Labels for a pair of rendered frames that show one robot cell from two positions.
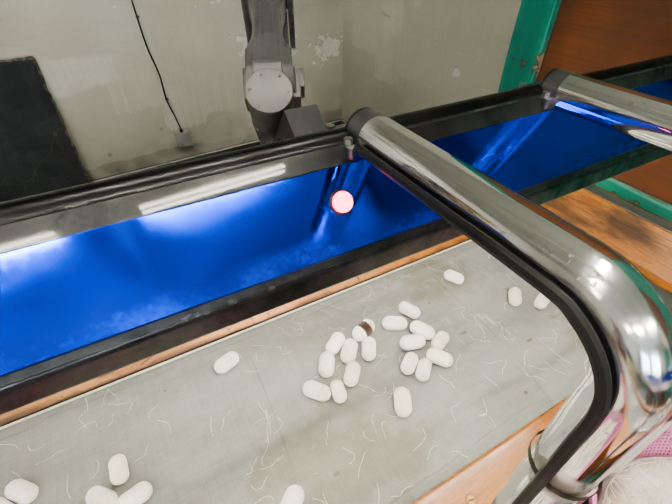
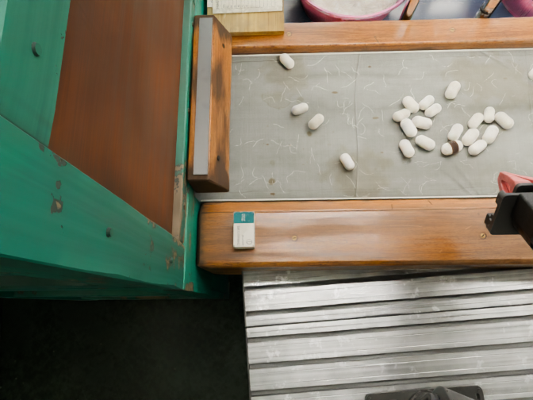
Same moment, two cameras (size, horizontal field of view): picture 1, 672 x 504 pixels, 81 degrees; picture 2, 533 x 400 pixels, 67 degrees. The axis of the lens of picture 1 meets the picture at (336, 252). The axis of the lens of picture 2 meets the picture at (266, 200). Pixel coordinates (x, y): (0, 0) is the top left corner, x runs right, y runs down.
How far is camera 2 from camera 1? 81 cm
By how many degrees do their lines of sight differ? 63
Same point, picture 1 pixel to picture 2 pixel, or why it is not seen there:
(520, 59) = (150, 251)
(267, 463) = not seen: outside the picture
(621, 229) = (220, 86)
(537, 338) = (327, 90)
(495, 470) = (431, 33)
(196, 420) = not seen: outside the picture
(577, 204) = (218, 128)
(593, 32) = (125, 138)
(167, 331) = not seen: outside the picture
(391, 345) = (433, 132)
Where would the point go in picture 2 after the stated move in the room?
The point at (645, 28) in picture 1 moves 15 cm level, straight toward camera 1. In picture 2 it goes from (124, 67) to (258, 8)
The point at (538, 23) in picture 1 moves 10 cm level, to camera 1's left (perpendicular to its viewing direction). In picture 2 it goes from (132, 227) to (223, 278)
